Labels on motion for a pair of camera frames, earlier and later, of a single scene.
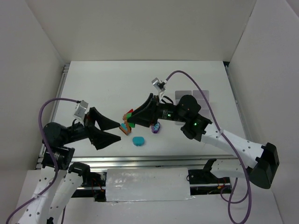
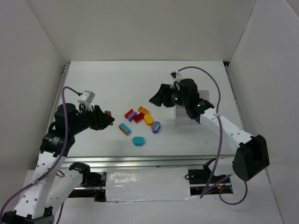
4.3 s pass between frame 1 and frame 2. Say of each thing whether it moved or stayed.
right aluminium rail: stayed
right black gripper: moved
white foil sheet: stayed
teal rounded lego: stayed
